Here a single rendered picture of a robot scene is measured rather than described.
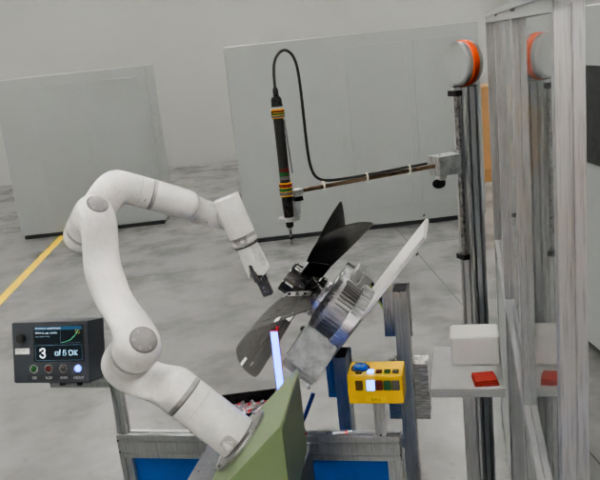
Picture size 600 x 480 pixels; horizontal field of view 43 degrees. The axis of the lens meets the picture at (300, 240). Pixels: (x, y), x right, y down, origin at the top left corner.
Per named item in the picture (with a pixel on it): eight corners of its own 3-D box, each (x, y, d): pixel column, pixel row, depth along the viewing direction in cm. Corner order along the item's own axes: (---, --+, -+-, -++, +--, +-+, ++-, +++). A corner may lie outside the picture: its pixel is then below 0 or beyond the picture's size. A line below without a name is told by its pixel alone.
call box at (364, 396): (407, 392, 229) (404, 359, 226) (405, 409, 219) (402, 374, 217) (353, 392, 232) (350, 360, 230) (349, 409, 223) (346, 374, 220)
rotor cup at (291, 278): (298, 319, 269) (268, 297, 269) (312, 296, 280) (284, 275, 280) (318, 293, 260) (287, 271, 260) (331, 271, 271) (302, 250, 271)
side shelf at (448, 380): (499, 352, 283) (499, 345, 282) (506, 397, 249) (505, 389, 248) (433, 353, 288) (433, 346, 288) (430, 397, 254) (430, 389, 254)
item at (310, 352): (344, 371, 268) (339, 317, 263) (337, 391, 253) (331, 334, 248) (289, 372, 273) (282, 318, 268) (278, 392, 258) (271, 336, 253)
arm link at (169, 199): (138, 210, 234) (230, 234, 245) (150, 208, 219) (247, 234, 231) (145, 182, 235) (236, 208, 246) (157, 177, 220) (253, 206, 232)
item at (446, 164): (453, 171, 281) (451, 149, 279) (465, 174, 275) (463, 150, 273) (430, 176, 278) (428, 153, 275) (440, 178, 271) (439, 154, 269)
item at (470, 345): (498, 348, 280) (497, 319, 278) (501, 366, 265) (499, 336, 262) (450, 349, 284) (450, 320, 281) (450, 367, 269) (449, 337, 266)
